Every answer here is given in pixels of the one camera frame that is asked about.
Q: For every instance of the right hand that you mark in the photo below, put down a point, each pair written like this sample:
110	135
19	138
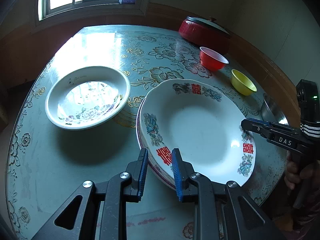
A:
309	209

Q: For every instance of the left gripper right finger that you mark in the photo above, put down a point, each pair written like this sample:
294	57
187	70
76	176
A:
220	205

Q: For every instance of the red character pattern plate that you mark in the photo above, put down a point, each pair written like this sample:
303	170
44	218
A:
200	129

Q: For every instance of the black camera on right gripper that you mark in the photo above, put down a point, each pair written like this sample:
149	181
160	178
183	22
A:
308	102

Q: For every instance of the stainless steel bowl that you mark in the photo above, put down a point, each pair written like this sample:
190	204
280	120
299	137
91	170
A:
270	111

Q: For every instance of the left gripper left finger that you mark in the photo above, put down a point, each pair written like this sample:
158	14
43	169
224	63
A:
100	206

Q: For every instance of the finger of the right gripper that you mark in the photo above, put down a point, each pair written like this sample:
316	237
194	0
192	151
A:
260	127
269	124

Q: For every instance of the purple floral rim plate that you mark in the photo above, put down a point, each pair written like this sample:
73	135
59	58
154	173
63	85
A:
150	159

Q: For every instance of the red pot with lid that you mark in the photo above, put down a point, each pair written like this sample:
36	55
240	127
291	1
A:
205	33

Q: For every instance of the red plastic bowl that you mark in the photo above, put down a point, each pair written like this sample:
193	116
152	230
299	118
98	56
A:
212	60

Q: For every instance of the white rose pattern plate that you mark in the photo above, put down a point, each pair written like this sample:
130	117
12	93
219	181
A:
87	97

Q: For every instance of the yellow plastic bowl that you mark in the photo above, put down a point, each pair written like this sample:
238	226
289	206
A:
242	83

